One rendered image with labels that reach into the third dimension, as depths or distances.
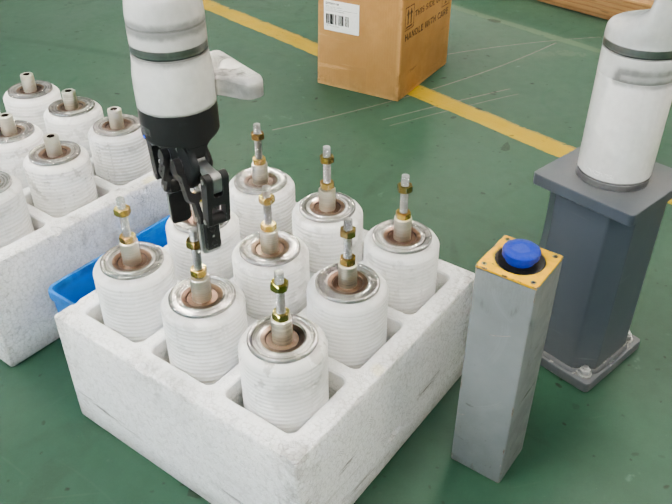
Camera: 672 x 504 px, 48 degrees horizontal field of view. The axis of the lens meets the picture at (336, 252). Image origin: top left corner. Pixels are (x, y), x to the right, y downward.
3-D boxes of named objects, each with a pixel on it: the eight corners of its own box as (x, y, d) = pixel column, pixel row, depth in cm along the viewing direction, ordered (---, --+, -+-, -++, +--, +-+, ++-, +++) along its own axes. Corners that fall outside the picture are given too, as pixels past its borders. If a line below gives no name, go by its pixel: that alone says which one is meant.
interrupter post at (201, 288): (204, 308, 84) (201, 285, 82) (187, 301, 85) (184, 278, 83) (217, 296, 86) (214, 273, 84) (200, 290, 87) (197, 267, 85)
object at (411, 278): (357, 323, 109) (358, 219, 98) (422, 318, 110) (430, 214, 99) (367, 370, 101) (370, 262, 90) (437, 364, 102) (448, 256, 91)
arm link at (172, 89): (269, 96, 71) (265, 32, 68) (161, 128, 66) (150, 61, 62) (222, 66, 77) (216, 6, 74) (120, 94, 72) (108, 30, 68)
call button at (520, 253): (510, 248, 83) (512, 233, 81) (544, 261, 81) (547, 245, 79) (493, 266, 80) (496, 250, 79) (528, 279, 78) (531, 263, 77)
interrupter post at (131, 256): (139, 269, 90) (135, 247, 88) (119, 268, 90) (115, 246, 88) (145, 257, 92) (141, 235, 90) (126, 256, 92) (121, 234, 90)
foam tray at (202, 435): (265, 276, 130) (258, 186, 119) (466, 370, 111) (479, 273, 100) (81, 414, 104) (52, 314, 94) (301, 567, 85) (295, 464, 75)
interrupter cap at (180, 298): (208, 329, 81) (207, 324, 81) (154, 307, 84) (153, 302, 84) (249, 291, 86) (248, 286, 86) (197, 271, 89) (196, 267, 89)
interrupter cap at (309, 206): (288, 216, 99) (288, 211, 99) (316, 190, 105) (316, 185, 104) (339, 230, 96) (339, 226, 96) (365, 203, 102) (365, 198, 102)
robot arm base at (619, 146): (600, 150, 103) (628, 27, 93) (663, 175, 97) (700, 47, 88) (561, 172, 98) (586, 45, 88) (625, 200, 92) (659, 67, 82)
